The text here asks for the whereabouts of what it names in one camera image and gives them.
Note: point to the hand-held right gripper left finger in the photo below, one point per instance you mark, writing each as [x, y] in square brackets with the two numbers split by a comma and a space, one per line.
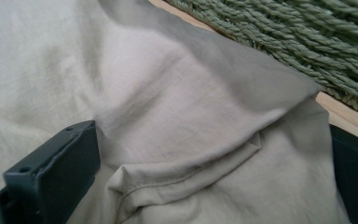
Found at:
[56, 180]

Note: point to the green woven basket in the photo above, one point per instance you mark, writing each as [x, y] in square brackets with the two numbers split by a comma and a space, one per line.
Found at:
[307, 37]

